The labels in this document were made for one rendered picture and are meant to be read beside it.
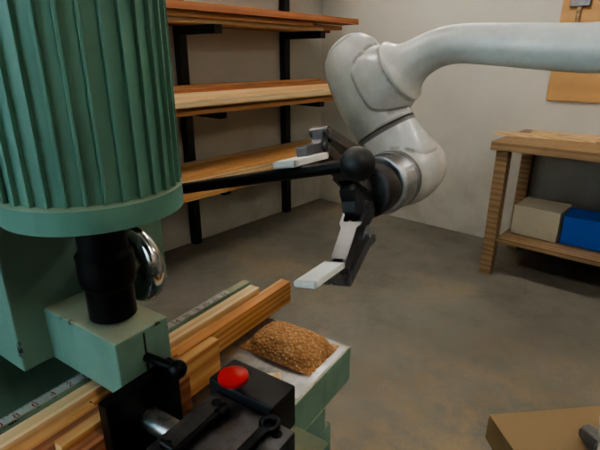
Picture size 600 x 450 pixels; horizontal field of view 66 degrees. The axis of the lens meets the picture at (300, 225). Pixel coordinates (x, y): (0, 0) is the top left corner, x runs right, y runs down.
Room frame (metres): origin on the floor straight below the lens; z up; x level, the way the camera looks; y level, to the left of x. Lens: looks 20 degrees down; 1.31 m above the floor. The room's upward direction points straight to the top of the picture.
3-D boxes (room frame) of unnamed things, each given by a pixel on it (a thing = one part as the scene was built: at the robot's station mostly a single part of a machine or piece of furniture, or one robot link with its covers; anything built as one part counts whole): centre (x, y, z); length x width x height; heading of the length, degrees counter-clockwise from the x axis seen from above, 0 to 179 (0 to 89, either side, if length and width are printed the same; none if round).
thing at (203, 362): (0.44, 0.18, 0.93); 0.22 x 0.01 x 0.06; 146
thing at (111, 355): (0.47, 0.23, 0.99); 0.14 x 0.07 x 0.09; 56
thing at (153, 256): (0.63, 0.25, 1.02); 0.12 x 0.03 x 0.12; 56
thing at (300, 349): (0.59, 0.02, 0.91); 0.12 x 0.09 x 0.03; 56
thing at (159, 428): (0.38, 0.14, 0.95); 0.09 x 0.07 x 0.09; 146
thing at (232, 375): (0.37, 0.06, 1.02); 0.03 x 0.03 x 0.01
